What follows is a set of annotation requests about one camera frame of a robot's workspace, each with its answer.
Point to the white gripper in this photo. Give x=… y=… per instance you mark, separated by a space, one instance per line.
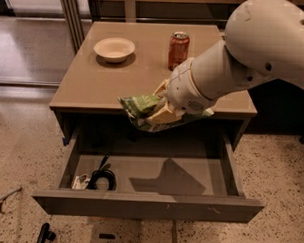
x=183 y=87

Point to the green jalapeno chip bag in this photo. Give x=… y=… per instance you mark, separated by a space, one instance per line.
x=139 y=107

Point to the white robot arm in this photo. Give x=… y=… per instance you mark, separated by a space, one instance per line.
x=263 y=40

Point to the grey drawer cabinet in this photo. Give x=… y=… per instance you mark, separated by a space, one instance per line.
x=91 y=87

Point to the open grey top drawer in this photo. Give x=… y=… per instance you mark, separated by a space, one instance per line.
x=184 y=174

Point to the orange soda can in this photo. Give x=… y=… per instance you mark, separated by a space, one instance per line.
x=179 y=47

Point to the white paper bowl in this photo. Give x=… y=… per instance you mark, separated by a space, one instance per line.
x=114 y=50

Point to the small white packet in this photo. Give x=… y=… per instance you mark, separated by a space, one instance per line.
x=81 y=182

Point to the black object on floor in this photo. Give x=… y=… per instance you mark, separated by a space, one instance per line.
x=46 y=234

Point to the metal hook rod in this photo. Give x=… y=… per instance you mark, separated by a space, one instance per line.
x=4 y=198

